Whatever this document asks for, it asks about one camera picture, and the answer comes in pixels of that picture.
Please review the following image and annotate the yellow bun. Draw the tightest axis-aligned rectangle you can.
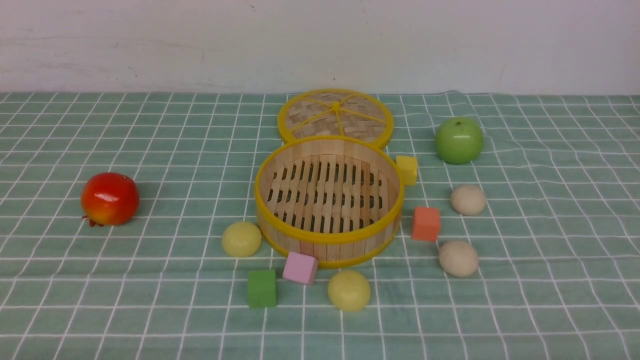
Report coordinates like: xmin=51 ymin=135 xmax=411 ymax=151
xmin=327 ymin=269 xmax=371 ymax=312
xmin=221 ymin=221 xmax=263 ymax=258

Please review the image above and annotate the green cube block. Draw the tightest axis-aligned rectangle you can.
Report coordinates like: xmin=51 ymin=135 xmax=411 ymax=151
xmin=247 ymin=269 xmax=278 ymax=308

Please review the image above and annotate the orange cube block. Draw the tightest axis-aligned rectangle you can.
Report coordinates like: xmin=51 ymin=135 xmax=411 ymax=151
xmin=411 ymin=206 xmax=441 ymax=242

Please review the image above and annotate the pink cube block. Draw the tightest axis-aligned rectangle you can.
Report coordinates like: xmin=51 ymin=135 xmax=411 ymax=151
xmin=282 ymin=251 xmax=318 ymax=286

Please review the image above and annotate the green checkered tablecloth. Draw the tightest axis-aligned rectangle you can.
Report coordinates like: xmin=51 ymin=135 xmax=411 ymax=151
xmin=0 ymin=91 xmax=640 ymax=360

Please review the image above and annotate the bamboo steamer tray yellow rim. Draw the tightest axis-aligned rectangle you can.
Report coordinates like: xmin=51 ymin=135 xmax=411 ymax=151
xmin=254 ymin=136 xmax=405 ymax=268

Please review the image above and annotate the yellow cube block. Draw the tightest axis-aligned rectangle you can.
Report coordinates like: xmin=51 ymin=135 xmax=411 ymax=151
xmin=395 ymin=155 xmax=419 ymax=186

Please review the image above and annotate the yellow bun front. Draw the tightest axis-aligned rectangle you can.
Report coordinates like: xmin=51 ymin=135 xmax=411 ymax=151
xmin=327 ymin=269 xmax=371 ymax=312

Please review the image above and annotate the green apple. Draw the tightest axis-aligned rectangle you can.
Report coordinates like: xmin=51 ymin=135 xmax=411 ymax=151
xmin=434 ymin=116 xmax=484 ymax=165

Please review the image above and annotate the white bun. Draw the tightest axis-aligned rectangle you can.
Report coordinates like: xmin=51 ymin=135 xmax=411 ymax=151
xmin=449 ymin=184 xmax=487 ymax=216
xmin=438 ymin=240 xmax=480 ymax=278

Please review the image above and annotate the red pomegranate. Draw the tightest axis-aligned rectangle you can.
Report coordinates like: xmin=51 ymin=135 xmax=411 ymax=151
xmin=80 ymin=172 xmax=140 ymax=228

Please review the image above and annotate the woven bamboo steamer lid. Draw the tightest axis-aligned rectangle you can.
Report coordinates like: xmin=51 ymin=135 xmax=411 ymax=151
xmin=277 ymin=88 xmax=394 ymax=150

